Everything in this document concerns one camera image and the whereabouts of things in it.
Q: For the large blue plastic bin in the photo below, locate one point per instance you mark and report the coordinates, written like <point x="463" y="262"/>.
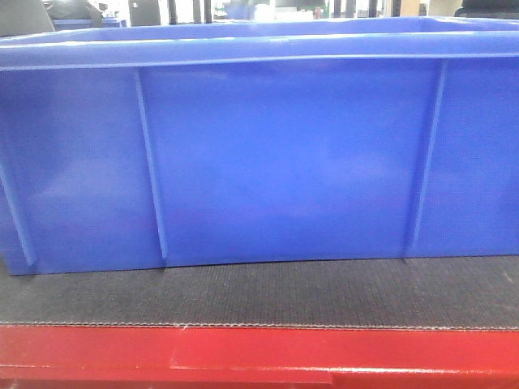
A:
<point x="135" y="148"/>

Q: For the black conveyor belt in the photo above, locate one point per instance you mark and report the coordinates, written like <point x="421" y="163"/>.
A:
<point x="476" y="293"/>

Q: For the red conveyor frame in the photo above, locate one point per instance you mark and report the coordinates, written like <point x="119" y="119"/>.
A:
<point x="174" y="357"/>

